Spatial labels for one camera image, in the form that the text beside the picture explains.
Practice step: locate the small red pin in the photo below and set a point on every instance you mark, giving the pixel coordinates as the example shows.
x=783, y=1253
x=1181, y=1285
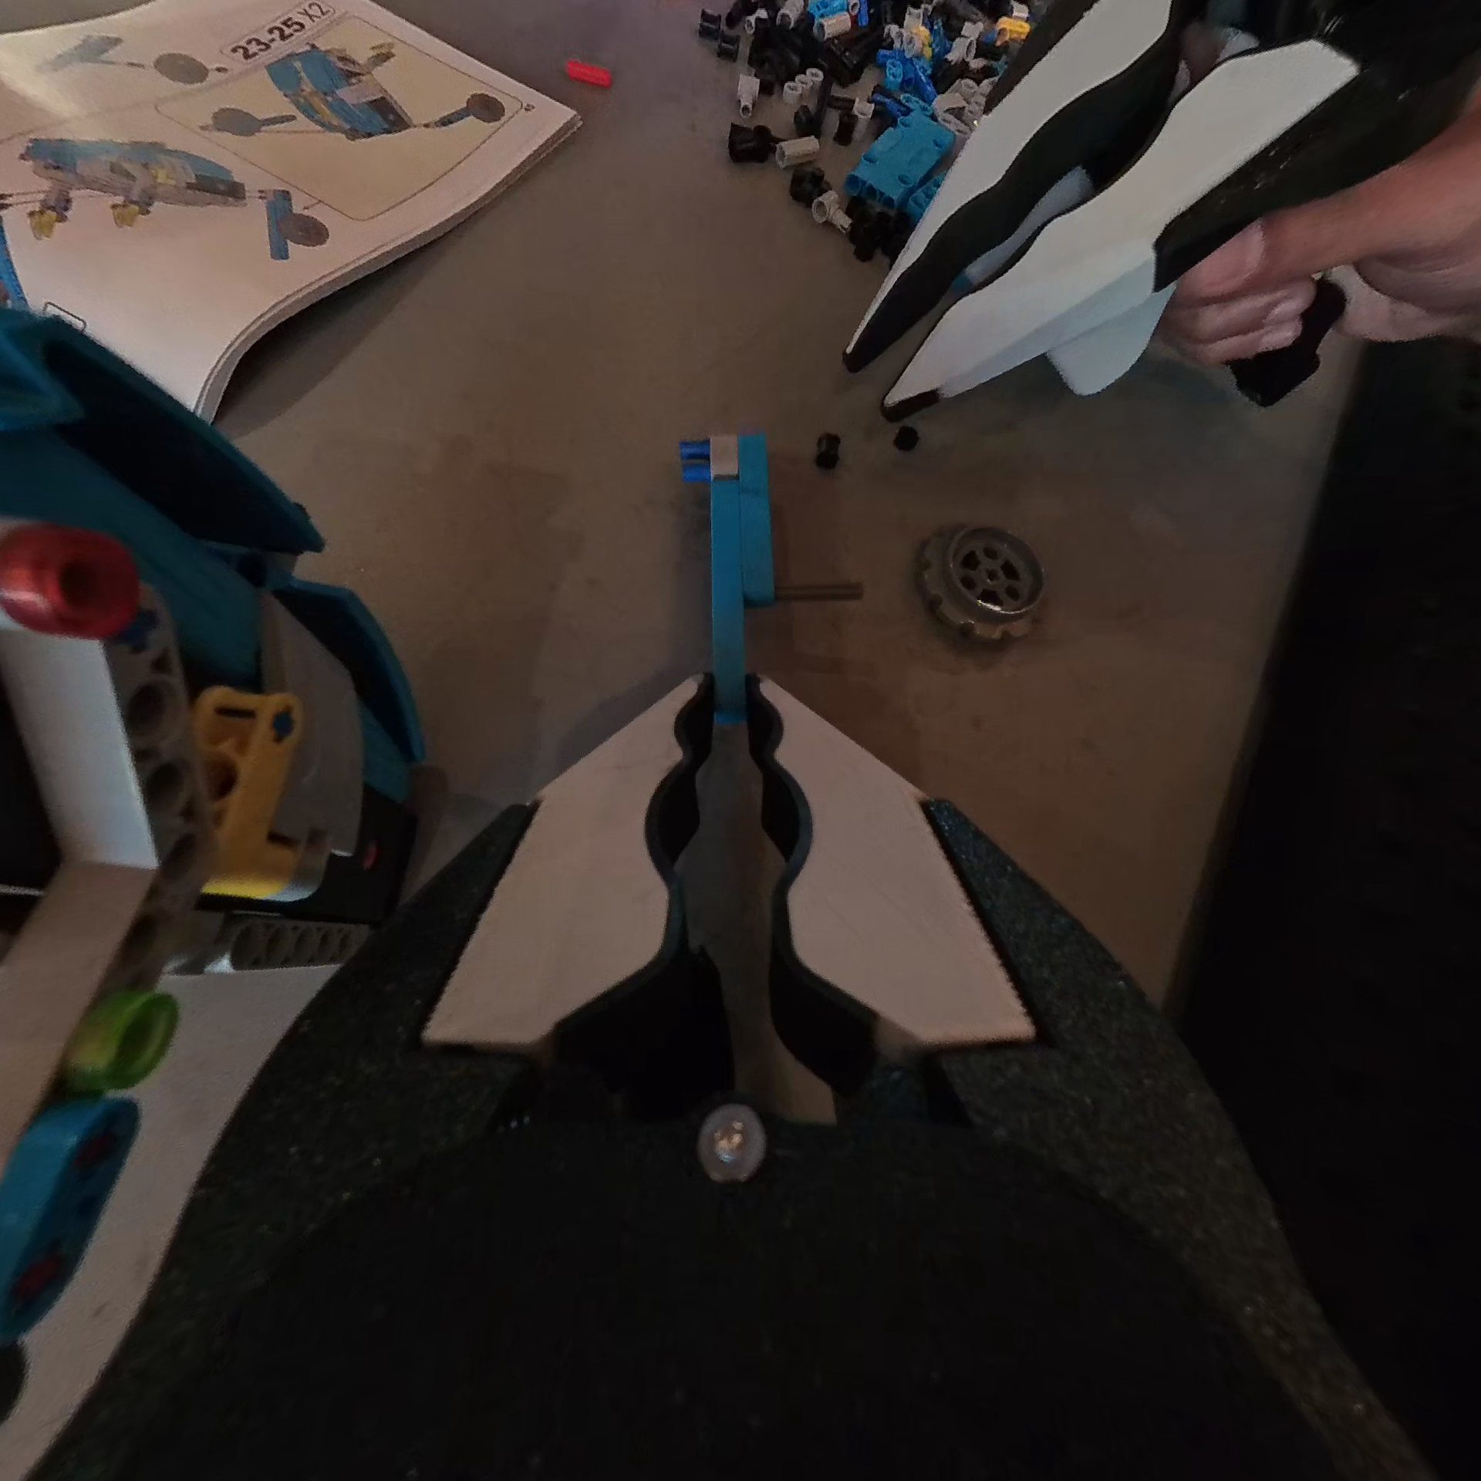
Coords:
x=588, y=71

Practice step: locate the grey toothed wheel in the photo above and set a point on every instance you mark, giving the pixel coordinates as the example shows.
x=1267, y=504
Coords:
x=980, y=619

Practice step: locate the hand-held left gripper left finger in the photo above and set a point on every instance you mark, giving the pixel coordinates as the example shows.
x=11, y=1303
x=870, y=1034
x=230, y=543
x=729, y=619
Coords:
x=556, y=914

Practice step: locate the teal short beam with pins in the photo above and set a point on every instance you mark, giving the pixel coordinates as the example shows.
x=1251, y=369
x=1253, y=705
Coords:
x=754, y=531

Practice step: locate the folded instruction booklet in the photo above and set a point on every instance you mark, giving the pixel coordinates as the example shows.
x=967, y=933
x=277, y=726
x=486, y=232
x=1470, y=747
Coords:
x=289, y=151

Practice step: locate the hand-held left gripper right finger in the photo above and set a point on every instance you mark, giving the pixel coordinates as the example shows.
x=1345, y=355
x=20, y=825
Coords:
x=891, y=914

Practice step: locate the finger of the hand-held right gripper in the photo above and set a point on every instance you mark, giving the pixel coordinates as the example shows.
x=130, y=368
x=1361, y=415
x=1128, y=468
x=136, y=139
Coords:
x=1040, y=81
x=1110, y=266

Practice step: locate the person's right hand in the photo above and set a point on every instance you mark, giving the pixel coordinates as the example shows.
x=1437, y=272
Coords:
x=1411, y=232

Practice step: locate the teal long holed beam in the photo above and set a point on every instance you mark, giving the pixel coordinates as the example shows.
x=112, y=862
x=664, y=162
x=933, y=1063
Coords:
x=729, y=659

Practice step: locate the pile of small building pieces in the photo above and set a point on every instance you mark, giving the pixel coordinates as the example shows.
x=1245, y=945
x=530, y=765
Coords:
x=880, y=115

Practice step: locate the dark grey axle rod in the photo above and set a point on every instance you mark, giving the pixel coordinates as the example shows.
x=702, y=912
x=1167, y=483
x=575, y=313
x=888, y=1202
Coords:
x=822, y=591

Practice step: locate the blue grey toy robot model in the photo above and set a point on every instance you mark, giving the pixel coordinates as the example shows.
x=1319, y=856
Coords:
x=174, y=520

